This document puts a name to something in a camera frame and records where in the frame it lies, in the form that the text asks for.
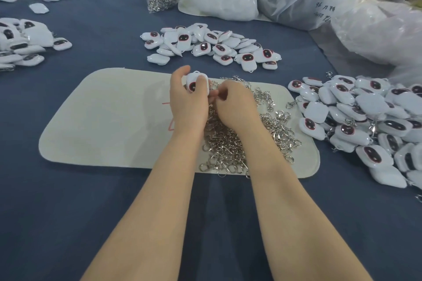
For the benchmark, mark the white charm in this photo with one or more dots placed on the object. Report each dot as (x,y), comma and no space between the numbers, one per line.
(196,80)

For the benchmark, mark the thin red thread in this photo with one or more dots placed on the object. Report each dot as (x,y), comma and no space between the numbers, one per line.
(169,114)

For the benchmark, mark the person's right hand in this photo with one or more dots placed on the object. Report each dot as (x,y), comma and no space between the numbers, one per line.
(239,107)

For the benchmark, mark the cream felt work mat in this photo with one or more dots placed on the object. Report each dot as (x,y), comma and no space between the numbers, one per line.
(97,119)

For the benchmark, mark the person's left hand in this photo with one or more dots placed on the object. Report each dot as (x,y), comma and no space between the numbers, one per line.
(188,105)

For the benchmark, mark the crumpled clear plastic bag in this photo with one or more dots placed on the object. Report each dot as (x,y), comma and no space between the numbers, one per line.
(385,32)

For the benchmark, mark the person's left forearm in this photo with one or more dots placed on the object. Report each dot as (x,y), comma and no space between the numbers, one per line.
(148,221)

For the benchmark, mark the person's right forearm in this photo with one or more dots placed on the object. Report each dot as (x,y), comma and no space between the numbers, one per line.
(306,221)

